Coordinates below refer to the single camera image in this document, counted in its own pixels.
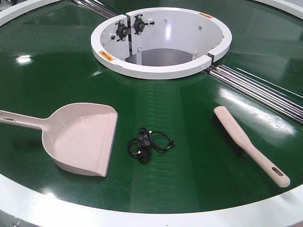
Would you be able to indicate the beige plastic dustpan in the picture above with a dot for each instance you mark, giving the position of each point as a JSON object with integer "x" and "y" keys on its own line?
{"x": 78, "y": 137}

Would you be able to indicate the beige hand brush black bristles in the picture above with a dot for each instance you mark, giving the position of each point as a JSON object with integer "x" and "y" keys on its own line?
{"x": 243, "y": 145}

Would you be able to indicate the green conveyor belt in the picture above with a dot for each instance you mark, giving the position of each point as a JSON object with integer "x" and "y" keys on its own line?
{"x": 168, "y": 155}

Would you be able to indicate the white outer conveyor rim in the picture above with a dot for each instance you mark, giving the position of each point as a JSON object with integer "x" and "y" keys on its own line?
{"x": 21, "y": 206}

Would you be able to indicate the orange warning label left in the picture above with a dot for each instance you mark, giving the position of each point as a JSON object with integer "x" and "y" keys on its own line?
{"x": 106, "y": 55}

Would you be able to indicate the black bearing left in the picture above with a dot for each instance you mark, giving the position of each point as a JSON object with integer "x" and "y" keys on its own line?
{"x": 122, "y": 31}

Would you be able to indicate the black bearing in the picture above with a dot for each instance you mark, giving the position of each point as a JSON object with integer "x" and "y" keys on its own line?
{"x": 122, "y": 31}
{"x": 139, "y": 25}

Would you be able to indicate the black bearing right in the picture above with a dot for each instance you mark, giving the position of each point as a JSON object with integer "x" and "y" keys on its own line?
{"x": 139, "y": 25}

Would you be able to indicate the chrome rollers top left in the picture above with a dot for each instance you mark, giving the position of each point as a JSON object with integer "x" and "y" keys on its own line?
{"x": 96, "y": 7}

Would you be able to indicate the chrome rollers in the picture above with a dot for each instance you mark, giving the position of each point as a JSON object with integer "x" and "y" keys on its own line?
{"x": 259, "y": 91}
{"x": 96, "y": 7}

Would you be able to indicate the chrome rollers right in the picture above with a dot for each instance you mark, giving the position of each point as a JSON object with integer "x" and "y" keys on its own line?
{"x": 259, "y": 91}

